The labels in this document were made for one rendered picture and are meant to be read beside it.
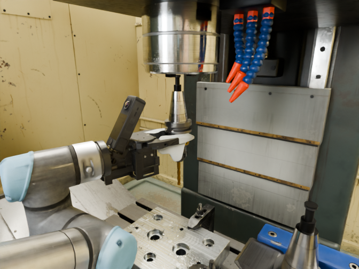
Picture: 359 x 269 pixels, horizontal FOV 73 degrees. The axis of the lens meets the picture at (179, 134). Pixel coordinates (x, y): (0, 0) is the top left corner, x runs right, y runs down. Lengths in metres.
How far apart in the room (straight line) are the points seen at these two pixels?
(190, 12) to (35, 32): 1.09
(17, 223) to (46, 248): 1.05
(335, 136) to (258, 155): 0.25
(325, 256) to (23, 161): 0.47
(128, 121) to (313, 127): 0.61
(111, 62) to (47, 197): 1.30
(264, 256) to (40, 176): 0.37
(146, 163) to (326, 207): 0.71
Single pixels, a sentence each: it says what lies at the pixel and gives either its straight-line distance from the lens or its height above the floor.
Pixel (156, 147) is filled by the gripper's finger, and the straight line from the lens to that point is 0.49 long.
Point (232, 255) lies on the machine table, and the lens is 0.88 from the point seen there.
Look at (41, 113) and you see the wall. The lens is 1.46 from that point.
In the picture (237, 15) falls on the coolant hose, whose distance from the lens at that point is 0.46.
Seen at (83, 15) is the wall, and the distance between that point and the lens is 1.60.
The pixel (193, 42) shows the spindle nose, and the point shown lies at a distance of 0.46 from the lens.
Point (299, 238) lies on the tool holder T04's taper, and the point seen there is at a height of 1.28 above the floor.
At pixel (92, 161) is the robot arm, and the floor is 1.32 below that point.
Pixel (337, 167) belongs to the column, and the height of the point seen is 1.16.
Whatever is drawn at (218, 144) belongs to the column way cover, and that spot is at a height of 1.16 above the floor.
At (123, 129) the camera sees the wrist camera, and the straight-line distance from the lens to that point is 0.47.
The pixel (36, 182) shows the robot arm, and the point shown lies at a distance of 0.45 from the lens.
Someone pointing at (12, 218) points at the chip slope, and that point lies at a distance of 1.42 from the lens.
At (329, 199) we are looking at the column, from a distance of 1.01.
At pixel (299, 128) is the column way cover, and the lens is 0.89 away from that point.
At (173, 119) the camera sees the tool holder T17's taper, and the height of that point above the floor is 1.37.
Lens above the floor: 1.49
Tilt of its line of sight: 17 degrees down
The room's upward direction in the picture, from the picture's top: straight up
